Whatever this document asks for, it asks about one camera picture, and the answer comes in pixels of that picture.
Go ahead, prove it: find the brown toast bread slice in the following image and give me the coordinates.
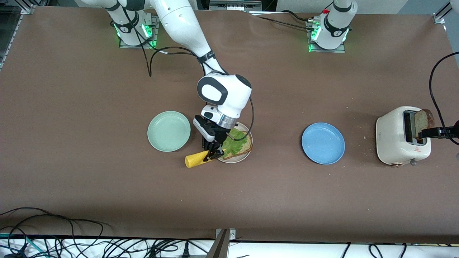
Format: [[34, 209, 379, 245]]
[[415, 109, 435, 141], [223, 131, 253, 160]]

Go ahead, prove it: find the yellow mustard squeeze bottle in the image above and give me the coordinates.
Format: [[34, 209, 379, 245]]
[[185, 149, 227, 168]]

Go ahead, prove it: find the green lettuce leaf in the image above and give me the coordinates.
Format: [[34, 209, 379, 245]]
[[222, 128, 249, 160]]

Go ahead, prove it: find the beige plate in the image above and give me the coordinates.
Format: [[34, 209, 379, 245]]
[[215, 121, 253, 163]]

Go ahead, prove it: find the mint green plate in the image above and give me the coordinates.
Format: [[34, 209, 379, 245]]
[[147, 111, 191, 152]]

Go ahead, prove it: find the blue plate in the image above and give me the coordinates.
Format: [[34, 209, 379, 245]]
[[301, 123, 345, 165]]

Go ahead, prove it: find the white toaster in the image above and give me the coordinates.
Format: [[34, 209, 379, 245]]
[[375, 106, 431, 167]]

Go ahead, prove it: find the grey metal equipment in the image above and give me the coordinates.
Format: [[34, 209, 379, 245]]
[[210, 0, 263, 11]]

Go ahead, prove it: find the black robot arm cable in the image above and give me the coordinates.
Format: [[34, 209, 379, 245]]
[[429, 52, 459, 129], [122, 0, 255, 140]]

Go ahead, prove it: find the grey metal bracket beam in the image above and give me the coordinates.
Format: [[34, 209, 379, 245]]
[[207, 229, 236, 258]]

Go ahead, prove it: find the aluminium frame profile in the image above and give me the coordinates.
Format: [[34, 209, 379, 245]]
[[433, 0, 459, 25], [0, 4, 39, 70]]

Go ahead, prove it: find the black braided base cable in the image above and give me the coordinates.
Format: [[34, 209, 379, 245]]
[[251, 10, 313, 31]]

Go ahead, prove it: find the black floor cable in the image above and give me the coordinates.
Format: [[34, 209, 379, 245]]
[[0, 207, 104, 258]]

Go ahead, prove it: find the teal floor cable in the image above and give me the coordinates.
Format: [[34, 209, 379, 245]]
[[0, 233, 47, 258]]

